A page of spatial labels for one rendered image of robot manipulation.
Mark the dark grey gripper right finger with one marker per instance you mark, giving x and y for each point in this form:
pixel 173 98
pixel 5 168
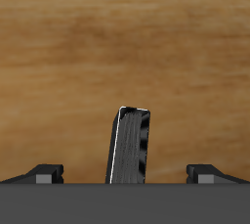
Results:
pixel 203 173

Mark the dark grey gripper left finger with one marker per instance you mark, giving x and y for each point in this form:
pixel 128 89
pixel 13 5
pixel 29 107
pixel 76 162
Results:
pixel 45 173

